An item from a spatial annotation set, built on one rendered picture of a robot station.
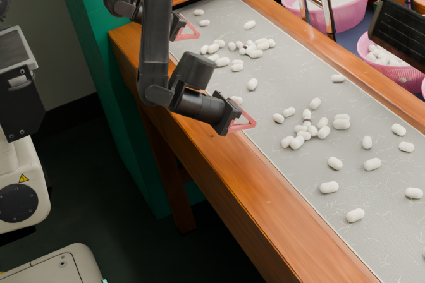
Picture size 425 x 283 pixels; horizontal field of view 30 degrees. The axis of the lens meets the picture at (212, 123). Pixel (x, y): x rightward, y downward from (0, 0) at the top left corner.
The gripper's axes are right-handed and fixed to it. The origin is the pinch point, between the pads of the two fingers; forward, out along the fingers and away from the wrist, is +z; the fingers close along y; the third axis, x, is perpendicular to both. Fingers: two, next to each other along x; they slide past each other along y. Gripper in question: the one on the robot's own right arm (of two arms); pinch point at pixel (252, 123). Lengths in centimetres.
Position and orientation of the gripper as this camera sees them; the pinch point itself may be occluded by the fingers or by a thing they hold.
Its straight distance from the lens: 170.9
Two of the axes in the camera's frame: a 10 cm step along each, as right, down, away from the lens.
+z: 8.3, 2.6, 5.0
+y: -3.7, -4.2, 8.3
